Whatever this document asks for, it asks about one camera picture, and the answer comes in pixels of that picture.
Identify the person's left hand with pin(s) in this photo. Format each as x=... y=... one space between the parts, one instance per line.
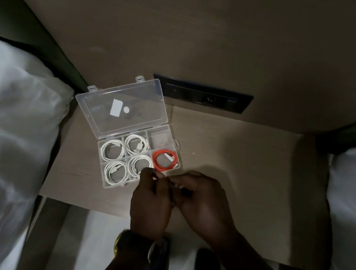
x=149 y=206

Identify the person's right hand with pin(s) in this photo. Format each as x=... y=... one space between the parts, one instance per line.
x=206 y=209

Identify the person's right fingers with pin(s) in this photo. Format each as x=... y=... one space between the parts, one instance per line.
x=190 y=183

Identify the person's left fingers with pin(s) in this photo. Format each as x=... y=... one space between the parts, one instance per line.
x=149 y=181

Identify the black and yellow wristwatch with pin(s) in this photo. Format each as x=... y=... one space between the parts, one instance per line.
x=133 y=241

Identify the clear plastic organizer box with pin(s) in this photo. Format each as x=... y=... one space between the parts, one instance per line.
x=136 y=99

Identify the person's dark left shoe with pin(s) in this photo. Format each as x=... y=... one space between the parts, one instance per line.
x=157 y=269

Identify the black wall socket panel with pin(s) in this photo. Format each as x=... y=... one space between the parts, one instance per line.
x=201 y=94

